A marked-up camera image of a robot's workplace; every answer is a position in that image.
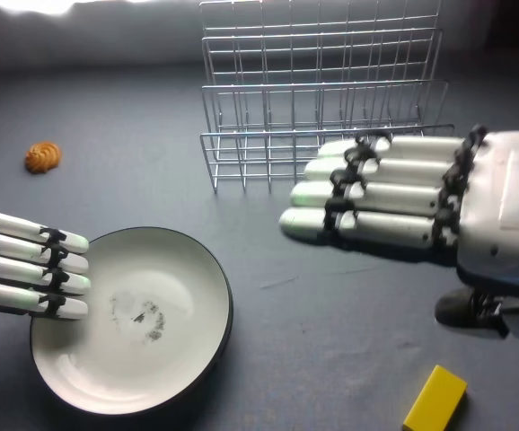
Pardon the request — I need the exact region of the orange swirl cookie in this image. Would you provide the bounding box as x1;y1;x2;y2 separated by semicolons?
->
24;140;64;176

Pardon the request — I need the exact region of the yellow rectangular block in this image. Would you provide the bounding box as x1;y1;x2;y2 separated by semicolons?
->
401;364;470;431

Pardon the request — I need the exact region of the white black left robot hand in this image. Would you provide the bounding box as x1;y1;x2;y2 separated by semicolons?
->
0;199;92;322

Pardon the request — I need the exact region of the silver wire plate rack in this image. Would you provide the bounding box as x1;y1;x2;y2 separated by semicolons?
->
198;0;456;194

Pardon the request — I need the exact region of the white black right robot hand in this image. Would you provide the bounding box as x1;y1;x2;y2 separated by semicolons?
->
279;125;519;339

